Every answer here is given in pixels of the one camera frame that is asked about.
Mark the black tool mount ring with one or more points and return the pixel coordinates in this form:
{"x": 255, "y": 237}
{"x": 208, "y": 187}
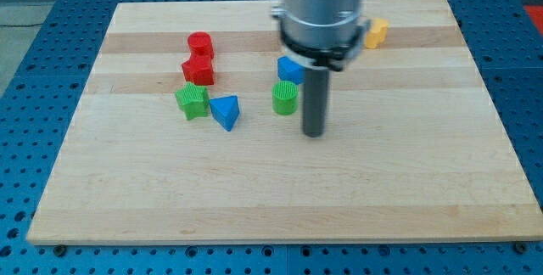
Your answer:
{"x": 334, "y": 59}

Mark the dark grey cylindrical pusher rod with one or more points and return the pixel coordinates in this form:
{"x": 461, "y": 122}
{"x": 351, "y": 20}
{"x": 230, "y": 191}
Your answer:
{"x": 314, "y": 105}

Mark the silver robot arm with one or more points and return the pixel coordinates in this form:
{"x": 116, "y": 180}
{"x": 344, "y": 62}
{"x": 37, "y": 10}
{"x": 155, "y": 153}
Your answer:
{"x": 322, "y": 36}

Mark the yellow heart block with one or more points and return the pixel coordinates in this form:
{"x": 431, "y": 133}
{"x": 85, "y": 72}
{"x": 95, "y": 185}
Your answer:
{"x": 376, "y": 33}

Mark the green cylinder block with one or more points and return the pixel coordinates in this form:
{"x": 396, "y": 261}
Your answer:
{"x": 285, "y": 97}

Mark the blue cube block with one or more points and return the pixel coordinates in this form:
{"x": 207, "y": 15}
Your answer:
{"x": 288, "y": 70}

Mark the blue triangle block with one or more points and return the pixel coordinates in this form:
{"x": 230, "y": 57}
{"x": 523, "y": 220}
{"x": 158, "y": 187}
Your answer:
{"x": 225, "y": 111}

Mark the red star block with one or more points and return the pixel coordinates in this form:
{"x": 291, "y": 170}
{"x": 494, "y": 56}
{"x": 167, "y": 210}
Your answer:
{"x": 198, "y": 69}

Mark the red cylinder block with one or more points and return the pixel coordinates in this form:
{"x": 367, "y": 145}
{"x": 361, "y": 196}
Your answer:
{"x": 200, "y": 43}

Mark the green star block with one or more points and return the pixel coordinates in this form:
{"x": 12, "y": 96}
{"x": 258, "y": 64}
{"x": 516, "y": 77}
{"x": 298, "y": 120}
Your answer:
{"x": 193, "y": 100}

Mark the wooden board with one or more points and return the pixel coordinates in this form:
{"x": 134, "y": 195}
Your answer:
{"x": 414, "y": 150}

